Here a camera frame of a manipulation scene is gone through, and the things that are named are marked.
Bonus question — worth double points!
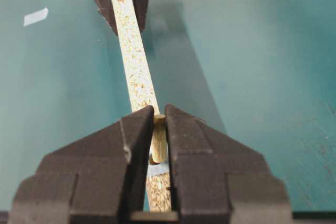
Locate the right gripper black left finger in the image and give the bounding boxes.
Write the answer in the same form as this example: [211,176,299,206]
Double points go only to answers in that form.
[9,105,154,223]

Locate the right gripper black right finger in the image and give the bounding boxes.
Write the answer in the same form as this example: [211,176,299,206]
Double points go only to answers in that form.
[165,104,292,223]

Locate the short wooden dowel rod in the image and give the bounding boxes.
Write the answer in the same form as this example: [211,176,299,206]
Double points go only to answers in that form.
[150,114,167,165]

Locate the white particle board plank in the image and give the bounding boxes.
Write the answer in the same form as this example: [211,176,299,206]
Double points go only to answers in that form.
[111,0,172,212]

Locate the blue tape piece on table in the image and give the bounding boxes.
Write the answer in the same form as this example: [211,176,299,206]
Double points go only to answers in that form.
[23,7,49,27]

